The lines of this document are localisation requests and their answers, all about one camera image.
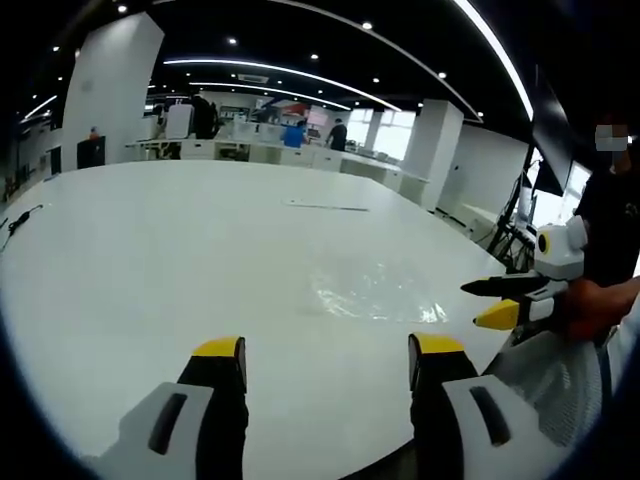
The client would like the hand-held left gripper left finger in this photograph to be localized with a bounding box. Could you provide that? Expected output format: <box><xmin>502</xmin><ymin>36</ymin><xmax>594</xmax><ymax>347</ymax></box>
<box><xmin>98</xmin><ymin>336</ymin><xmax>250</xmax><ymax>480</ymax></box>

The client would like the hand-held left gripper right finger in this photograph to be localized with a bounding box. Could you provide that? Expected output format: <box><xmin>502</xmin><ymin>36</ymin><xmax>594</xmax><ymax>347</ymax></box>
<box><xmin>407</xmin><ymin>332</ymin><xmax>557</xmax><ymax>480</ymax></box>

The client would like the clear plastic food packaging bag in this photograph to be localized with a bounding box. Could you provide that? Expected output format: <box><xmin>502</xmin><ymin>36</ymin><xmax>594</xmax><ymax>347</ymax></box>
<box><xmin>305</xmin><ymin>257</ymin><xmax>449</xmax><ymax>324</ymax></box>

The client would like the person's right hand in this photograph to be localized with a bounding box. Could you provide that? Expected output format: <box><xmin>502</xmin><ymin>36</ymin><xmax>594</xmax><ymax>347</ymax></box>
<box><xmin>563</xmin><ymin>277</ymin><xmax>640</xmax><ymax>344</ymax></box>

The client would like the black tripod stand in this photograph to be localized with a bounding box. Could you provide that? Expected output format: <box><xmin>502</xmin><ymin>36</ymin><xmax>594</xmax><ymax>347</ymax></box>
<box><xmin>487</xmin><ymin>147</ymin><xmax>539</xmax><ymax>274</ymax></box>

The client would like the black monitor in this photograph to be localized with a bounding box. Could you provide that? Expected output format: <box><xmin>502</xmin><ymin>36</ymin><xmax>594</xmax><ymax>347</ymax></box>
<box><xmin>529</xmin><ymin>64</ymin><xmax>576</xmax><ymax>196</ymax></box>

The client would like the person's white mesh sleeve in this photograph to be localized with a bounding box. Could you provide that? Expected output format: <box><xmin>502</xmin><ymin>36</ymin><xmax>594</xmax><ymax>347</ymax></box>
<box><xmin>482</xmin><ymin>312</ymin><xmax>640</xmax><ymax>451</ymax></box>

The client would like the white office desk row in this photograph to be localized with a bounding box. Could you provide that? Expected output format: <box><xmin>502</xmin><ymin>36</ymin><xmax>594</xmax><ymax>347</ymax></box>
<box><xmin>124</xmin><ymin>137</ymin><xmax>431</xmax><ymax>211</ymax></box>

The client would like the black cable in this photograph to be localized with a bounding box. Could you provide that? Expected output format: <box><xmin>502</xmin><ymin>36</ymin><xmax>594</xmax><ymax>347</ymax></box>
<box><xmin>0</xmin><ymin>203</ymin><xmax>45</xmax><ymax>251</ymax></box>

